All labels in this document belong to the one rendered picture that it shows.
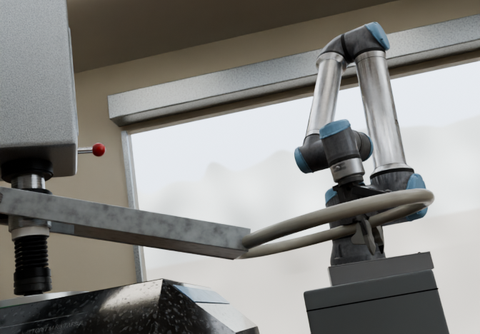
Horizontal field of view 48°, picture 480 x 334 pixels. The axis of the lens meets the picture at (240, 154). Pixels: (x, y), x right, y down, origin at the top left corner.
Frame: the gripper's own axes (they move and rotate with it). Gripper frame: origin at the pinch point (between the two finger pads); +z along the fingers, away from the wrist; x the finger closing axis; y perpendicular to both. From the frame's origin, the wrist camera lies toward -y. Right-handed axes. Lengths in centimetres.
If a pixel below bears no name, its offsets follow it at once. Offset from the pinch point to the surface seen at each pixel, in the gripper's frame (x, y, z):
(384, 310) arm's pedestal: -20.6, 14.8, 16.6
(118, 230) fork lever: 67, 18, -14
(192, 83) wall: -281, 303, -243
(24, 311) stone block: 93, 8, 0
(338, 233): 3.6, 8.4, -6.6
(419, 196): 25.9, -25.4, -6.3
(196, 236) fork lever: 54, 10, -9
